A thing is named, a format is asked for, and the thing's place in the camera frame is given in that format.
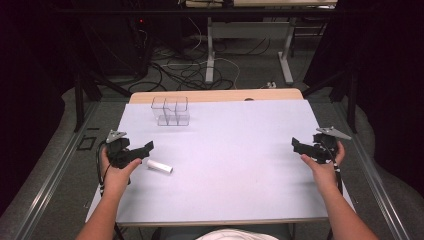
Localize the white floor cable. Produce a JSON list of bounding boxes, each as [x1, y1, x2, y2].
[[185, 16, 242, 90]]

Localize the black metal stand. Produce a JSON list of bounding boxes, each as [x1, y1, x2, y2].
[[73, 64, 133, 133], [301, 64, 360, 135]]

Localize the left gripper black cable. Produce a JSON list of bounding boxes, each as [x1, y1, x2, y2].
[[95, 141, 113, 198]]

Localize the white tube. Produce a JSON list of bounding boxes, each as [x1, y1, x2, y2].
[[146, 159, 174, 175]]

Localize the clear plastic organizer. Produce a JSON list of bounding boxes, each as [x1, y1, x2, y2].
[[150, 95, 191, 127]]

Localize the black horizontal bar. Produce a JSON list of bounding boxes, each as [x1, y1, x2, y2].
[[54, 7, 369, 18]]

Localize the person's left hand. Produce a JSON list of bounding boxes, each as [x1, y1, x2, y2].
[[100, 146, 143, 198]]

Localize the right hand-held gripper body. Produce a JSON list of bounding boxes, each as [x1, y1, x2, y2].
[[311, 125, 353, 165]]

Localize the white table sheet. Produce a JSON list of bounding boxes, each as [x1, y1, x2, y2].
[[84, 99, 356, 224]]

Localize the wooden table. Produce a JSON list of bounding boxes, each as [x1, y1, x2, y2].
[[84, 87, 356, 229]]

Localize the black computer tower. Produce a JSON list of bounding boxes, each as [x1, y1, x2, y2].
[[79, 13, 152, 78]]

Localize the person's white shirt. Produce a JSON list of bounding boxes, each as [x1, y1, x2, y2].
[[194, 228, 280, 240]]

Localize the metal floor rail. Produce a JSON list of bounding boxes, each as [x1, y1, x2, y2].
[[12, 101, 101, 240], [332, 99, 412, 240]]

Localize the person's right hand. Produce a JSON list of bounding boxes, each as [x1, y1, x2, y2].
[[300, 140, 346, 196]]

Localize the white-legged desk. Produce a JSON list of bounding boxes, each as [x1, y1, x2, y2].
[[184, 0, 338, 86]]

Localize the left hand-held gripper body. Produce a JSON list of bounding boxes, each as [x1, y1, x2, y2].
[[105, 129, 136, 170]]

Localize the tangle of black floor cables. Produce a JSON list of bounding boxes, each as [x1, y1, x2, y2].
[[127, 35, 272, 94]]

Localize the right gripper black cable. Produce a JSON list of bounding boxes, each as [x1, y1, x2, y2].
[[325, 142, 345, 198]]

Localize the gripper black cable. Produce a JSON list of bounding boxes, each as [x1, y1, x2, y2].
[[325, 142, 345, 198], [95, 141, 113, 198]]

